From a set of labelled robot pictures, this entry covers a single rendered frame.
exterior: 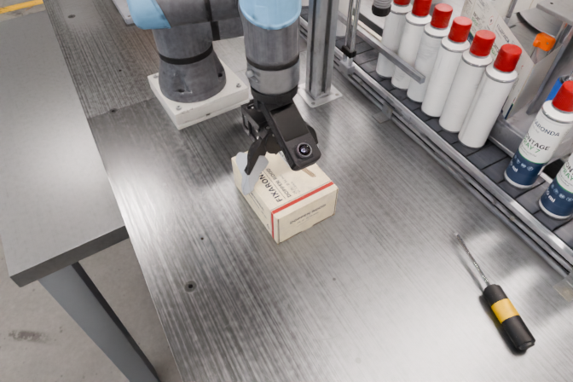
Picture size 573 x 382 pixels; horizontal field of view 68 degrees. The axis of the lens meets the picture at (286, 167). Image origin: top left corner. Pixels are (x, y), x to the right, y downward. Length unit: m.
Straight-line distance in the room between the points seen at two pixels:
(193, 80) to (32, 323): 1.16
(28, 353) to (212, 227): 1.11
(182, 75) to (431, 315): 0.65
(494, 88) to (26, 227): 0.85
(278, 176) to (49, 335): 1.21
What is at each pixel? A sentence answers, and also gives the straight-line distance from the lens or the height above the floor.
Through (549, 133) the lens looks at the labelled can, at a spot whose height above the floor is 1.01.
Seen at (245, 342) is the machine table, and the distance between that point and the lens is 0.68.
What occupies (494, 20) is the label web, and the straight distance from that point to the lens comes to 0.95.
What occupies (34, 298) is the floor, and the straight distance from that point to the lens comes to 1.86.
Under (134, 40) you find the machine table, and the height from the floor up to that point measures 0.83.
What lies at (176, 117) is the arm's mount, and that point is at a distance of 0.94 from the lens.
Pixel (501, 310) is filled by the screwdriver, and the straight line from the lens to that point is 0.74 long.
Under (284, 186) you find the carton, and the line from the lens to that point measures 0.72.
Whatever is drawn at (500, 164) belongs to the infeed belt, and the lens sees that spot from 0.89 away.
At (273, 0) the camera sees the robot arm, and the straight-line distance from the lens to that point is 0.54.
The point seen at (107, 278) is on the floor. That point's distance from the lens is 1.78.
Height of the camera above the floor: 1.46
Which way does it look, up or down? 48 degrees down
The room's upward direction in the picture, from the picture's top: straight up
